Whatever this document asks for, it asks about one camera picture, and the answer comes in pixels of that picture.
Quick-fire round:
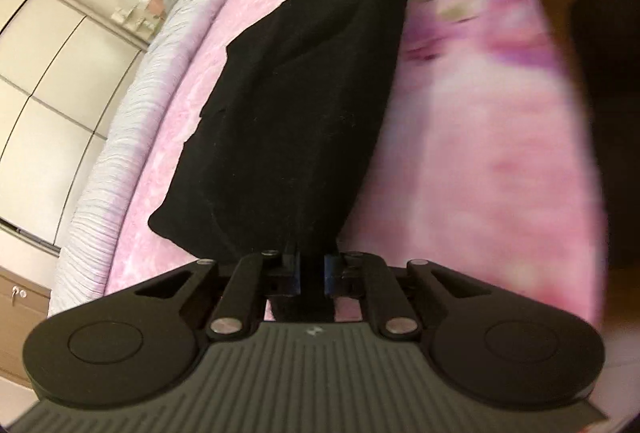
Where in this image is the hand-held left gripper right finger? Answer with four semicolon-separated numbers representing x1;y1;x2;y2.
324;251;493;338

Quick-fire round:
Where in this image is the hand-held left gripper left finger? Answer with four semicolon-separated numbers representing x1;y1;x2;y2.
134;250;303;339

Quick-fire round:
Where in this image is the black garment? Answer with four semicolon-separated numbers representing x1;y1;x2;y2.
147;0;410;323

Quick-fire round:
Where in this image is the pink rose blanket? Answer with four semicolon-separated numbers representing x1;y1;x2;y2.
102;0;610;329

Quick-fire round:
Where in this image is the white ribbed bedsheet edge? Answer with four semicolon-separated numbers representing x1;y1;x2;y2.
47;0;242;320

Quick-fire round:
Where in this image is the wooden cabinet with key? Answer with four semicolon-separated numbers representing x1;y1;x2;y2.
0;263;54;385

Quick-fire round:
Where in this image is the dresser with small items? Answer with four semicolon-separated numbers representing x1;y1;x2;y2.
111;0;167;46

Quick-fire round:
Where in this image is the cream wardrobe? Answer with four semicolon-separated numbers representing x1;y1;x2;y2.
0;0;147;259

